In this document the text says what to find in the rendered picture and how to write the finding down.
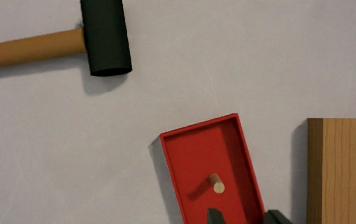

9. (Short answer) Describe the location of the wooden dowel pin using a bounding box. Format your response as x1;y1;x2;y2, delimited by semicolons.
209;173;225;193

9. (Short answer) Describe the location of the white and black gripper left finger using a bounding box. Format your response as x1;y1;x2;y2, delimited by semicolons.
207;208;226;224

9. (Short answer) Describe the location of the brown wooden board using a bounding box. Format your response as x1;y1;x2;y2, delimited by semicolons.
306;118;356;224

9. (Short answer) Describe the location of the dark green mallet with tan wooden handle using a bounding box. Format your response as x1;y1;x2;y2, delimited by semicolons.
0;0;133;77

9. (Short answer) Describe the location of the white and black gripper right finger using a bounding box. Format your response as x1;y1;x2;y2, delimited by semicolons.
264;209;293;224

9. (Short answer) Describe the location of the red shallow tray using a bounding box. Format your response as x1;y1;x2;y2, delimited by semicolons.
159;113;265;224

